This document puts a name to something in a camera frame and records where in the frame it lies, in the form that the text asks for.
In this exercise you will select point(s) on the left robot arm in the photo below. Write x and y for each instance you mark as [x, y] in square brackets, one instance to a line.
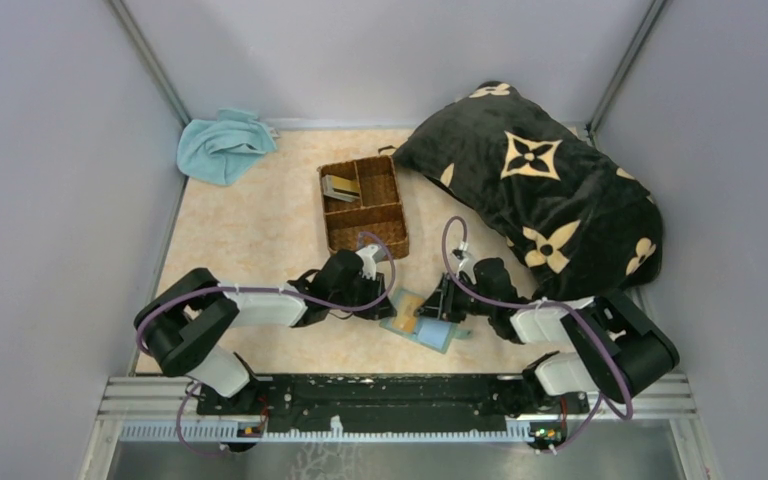
[181, 329]

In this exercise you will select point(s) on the gold card stack in basket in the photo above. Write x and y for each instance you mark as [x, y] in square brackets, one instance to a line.
[340, 188]

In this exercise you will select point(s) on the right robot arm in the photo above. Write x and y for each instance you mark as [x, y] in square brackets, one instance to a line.
[617, 350]

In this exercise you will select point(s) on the black floral pillow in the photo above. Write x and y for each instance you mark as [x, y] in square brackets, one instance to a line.
[581, 224]

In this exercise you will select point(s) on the green leather card holder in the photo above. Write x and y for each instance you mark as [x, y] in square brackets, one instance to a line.
[430, 333]

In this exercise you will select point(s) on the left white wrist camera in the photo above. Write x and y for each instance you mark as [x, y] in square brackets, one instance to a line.
[371, 255]

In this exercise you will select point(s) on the aluminium frame rail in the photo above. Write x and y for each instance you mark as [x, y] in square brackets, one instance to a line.
[161, 408]

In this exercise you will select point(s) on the brown woven divided basket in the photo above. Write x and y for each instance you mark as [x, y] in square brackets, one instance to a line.
[378, 209]

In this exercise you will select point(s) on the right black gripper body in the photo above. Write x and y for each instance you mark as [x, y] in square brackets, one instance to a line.
[462, 304]

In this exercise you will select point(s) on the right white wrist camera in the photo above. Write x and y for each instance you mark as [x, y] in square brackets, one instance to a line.
[464, 262]

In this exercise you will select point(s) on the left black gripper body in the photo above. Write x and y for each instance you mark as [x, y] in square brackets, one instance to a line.
[362, 292]

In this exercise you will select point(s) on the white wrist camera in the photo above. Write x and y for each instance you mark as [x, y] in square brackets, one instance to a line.
[464, 262]
[371, 255]

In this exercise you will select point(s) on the light blue cloth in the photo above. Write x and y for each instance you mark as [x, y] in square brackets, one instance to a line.
[220, 151]

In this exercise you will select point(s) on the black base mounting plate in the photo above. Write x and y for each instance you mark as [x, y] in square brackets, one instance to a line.
[456, 403]

